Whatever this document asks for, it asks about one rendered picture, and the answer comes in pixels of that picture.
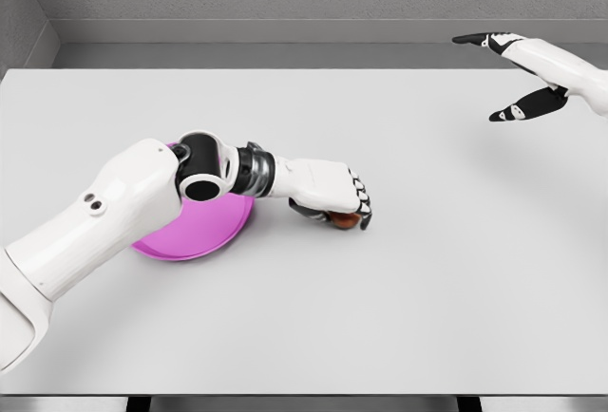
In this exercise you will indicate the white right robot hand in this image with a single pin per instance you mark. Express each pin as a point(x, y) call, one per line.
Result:
point(541, 58)

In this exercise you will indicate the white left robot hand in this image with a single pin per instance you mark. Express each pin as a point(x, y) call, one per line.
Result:
point(328, 183)

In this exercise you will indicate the red apple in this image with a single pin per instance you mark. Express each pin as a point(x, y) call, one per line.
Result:
point(345, 220)

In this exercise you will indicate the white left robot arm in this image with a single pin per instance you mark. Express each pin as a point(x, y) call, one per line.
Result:
point(119, 203)

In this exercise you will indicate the pink round plate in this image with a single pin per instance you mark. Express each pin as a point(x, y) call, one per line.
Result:
point(199, 229)

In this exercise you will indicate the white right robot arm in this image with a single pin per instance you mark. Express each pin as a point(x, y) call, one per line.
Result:
point(599, 91)

